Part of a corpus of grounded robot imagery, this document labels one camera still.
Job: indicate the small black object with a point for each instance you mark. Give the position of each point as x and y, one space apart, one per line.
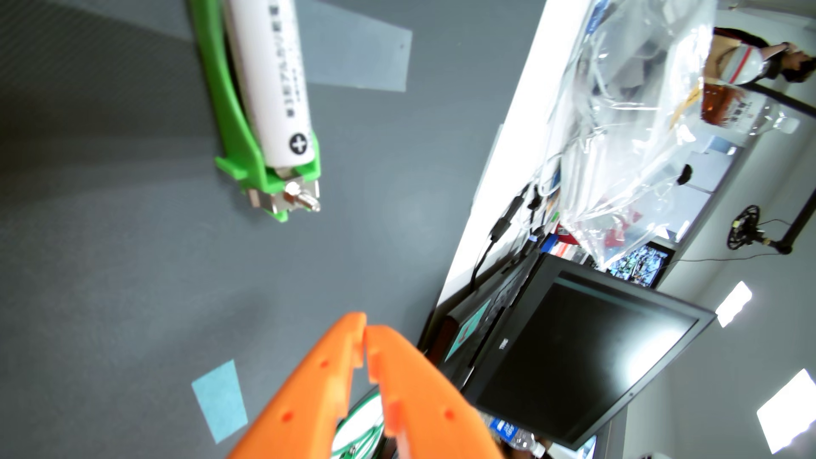
685 174

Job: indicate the green battery holder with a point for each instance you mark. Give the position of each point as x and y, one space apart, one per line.
239 146

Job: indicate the black round device on arm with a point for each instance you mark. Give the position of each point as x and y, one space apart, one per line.
744 228

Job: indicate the clear plastic bag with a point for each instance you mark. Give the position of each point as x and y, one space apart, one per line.
625 95

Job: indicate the person with black hair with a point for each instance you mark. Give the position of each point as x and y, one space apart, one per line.
746 60

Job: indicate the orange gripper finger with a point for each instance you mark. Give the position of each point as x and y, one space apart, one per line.
421 401
306 395

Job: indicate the black plug with blue light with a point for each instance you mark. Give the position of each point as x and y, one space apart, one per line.
533 242

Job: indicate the grey tape strip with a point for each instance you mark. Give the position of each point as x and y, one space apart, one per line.
357 51

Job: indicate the white AA battery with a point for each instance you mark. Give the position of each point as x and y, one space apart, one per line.
268 76

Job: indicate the light blue paper patch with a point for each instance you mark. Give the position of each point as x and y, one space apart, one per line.
220 401

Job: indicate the small colourful screen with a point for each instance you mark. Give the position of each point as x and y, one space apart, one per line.
641 264

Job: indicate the brown labelled drink bottle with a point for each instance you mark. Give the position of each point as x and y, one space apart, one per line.
733 108

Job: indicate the blue labelled water bottle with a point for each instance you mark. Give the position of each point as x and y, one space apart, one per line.
510 430

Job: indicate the white ceiling light panel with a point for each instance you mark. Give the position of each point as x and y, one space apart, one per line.
790 411
733 305

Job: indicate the dark grey mat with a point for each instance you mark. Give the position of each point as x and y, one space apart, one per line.
127 255

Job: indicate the black Dell laptop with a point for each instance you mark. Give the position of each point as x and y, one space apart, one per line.
574 357

